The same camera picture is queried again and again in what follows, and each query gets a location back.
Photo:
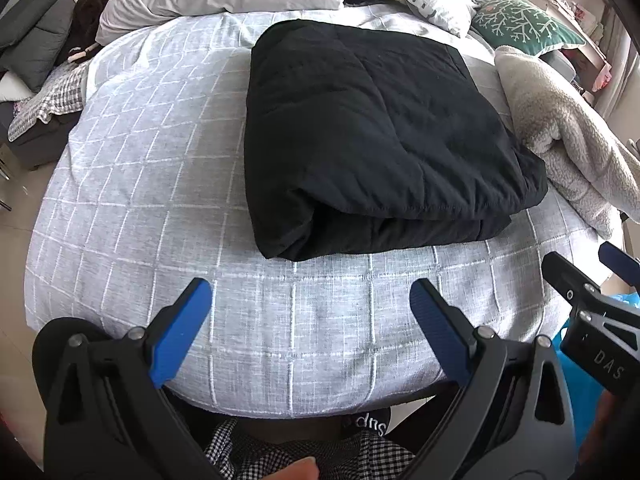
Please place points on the dark brown plush garment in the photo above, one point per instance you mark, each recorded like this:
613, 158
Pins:
95, 5

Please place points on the black quilted jacket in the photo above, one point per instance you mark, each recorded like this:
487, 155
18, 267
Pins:
375, 135

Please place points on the black printed garment hem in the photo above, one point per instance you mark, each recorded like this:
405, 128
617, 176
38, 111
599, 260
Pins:
367, 422

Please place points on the cream fleece blanket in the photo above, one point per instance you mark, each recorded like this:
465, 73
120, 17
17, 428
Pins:
565, 125

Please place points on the grey checkered duvet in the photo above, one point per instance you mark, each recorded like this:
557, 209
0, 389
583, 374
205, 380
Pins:
150, 185

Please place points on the person's right hand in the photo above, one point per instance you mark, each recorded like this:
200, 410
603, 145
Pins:
615, 420

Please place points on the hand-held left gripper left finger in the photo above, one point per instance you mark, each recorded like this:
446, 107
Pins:
180, 330

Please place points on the dark grey bed base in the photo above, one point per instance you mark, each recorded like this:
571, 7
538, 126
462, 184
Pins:
40, 142

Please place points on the green branch print pillow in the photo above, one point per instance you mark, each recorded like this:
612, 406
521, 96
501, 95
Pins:
525, 25

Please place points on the white cloth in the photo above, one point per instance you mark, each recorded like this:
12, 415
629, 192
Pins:
12, 89

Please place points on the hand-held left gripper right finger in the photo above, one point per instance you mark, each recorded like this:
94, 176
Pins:
440, 330

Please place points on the black white checked pants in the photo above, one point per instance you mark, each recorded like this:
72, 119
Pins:
350, 460

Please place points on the grey puffer jacket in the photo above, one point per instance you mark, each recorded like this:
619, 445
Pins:
35, 35

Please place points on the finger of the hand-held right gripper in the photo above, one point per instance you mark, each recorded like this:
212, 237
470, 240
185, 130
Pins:
620, 260
567, 280

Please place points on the grey plaid bed sheet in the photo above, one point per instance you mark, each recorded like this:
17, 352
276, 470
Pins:
50, 95

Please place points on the person's left hand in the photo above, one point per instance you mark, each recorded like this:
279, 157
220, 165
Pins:
297, 471

